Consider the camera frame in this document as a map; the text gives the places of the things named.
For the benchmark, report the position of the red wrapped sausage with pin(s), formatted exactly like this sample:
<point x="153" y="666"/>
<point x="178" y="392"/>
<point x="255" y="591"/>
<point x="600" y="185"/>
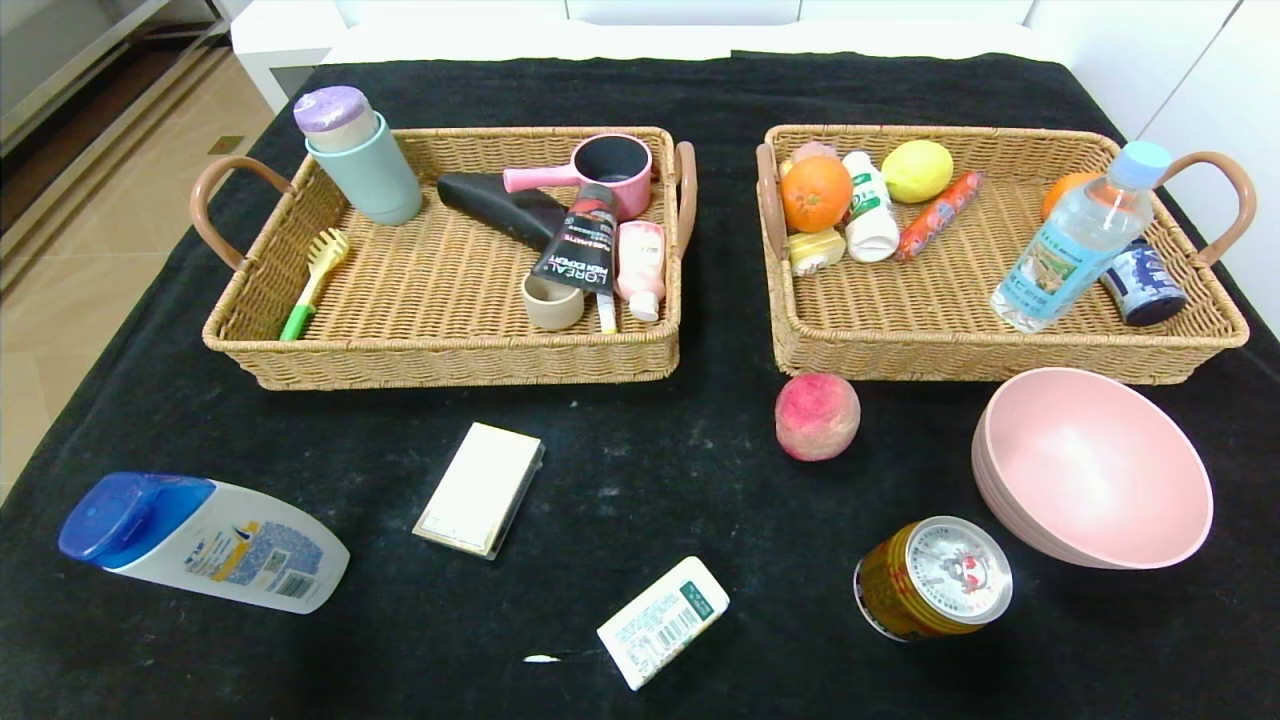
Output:
<point x="935" y="215"/>

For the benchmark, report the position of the gold drink can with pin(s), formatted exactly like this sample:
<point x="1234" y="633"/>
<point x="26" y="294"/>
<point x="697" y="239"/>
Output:
<point x="930" y="580"/>

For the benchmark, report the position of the orange fruit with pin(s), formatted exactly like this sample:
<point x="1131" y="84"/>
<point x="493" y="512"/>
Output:
<point x="815" y="195"/>
<point x="1065" y="190"/>

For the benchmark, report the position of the grey low shelf unit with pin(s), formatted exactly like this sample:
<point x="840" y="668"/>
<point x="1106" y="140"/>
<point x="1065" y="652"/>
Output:
<point x="60" y="60"/>

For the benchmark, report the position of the small yellow pudding cup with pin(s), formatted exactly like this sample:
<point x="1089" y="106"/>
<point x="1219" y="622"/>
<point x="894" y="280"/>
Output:
<point x="815" y="250"/>

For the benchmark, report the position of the small beige cup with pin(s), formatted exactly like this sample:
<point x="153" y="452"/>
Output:
<point x="550" y="312"/>

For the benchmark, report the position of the thin white stick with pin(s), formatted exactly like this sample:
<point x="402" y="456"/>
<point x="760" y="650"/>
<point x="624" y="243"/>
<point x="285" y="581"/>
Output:
<point x="607" y="316"/>

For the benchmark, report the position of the purple capped beige container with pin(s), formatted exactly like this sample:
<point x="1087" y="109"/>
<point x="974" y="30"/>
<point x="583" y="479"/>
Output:
<point x="335" y="110"/>

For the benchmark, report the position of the yellow lemon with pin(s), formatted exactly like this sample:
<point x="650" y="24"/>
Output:
<point x="915" y="170"/>

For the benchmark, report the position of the white box green label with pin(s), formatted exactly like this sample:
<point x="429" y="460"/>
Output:
<point x="660" y="622"/>

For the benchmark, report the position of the black L'Oreal tube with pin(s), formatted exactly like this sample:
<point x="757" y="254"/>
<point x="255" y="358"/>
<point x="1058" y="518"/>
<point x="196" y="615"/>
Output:
<point x="580" y="250"/>

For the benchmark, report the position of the teal plastic cup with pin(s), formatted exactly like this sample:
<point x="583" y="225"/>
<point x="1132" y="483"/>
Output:
<point x="375" y="180"/>

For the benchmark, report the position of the red peach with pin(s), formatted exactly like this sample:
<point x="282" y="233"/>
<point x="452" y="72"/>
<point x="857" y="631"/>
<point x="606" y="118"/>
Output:
<point x="817" y="417"/>

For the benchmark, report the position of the yellow green dish brush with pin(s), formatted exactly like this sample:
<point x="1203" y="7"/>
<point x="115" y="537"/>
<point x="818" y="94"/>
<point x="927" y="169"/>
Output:
<point x="325" y="252"/>

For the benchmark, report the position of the pink bowl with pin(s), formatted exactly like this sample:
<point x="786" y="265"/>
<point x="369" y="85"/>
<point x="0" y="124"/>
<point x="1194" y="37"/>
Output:
<point x="1090" y="470"/>

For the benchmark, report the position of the small pink bottle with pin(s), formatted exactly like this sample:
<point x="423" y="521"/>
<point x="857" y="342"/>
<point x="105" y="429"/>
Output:
<point x="640" y="260"/>

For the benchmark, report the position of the flat white cardboard box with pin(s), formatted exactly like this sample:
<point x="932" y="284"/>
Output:
<point x="478" y="490"/>

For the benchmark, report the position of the white low bench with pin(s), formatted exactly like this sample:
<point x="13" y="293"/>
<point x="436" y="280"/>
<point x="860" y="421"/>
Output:
<point x="450" y="30"/>

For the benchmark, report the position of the clear water bottle blue cap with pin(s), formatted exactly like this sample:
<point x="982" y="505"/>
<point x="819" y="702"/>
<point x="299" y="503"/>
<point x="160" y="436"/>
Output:
<point x="1070" y="245"/>

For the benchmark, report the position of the white shampoo bottle blue cap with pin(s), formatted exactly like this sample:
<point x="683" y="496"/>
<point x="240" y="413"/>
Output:
<point x="220" y="545"/>

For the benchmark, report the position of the white yogurt drink bottle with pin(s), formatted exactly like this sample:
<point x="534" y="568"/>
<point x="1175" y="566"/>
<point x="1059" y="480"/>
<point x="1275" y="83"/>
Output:
<point x="870" y="225"/>

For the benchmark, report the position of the black table cloth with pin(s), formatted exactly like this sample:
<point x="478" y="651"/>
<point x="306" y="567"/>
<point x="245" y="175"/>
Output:
<point x="700" y="450"/>

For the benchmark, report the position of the small pink fruit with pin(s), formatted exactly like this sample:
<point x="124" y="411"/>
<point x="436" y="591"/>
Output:
<point x="815" y="150"/>

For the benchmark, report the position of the black plastic tool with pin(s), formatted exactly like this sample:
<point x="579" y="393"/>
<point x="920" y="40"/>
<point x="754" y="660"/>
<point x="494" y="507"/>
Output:
<point x="490" y="200"/>

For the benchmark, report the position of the dark blue round jar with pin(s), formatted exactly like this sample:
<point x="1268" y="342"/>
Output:
<point x="1145" y="285"/>

